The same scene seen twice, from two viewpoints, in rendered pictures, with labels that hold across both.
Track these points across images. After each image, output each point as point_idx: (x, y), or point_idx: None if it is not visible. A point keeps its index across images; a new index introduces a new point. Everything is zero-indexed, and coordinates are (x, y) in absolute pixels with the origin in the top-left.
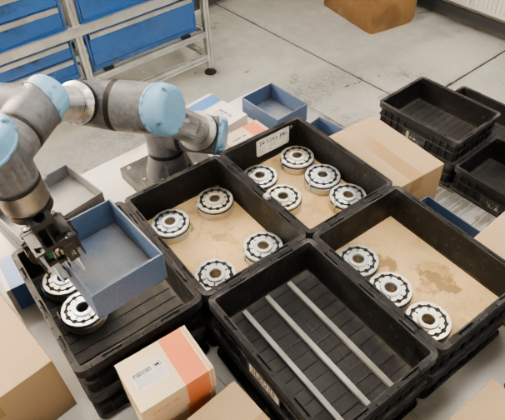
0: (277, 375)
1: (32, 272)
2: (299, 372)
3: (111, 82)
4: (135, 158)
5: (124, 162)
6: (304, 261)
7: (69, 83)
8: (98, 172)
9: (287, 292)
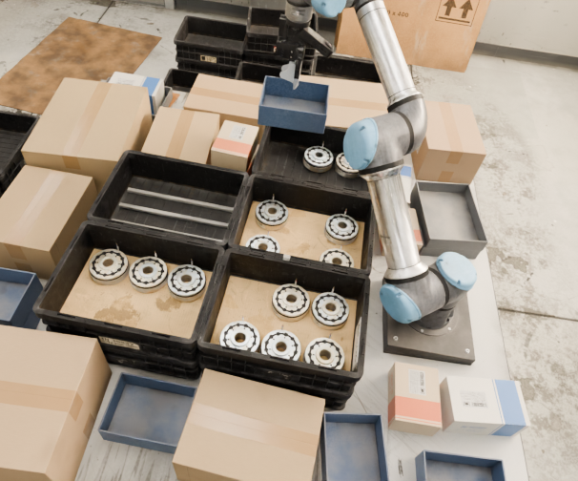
0: (175, 160)
1: None
2: (174, 198)
3: (403, 115)
4: (482, 317)
5: (484, 306)
6: None
7: (414, 91)
8: (484, 283)
9: (221, 239)
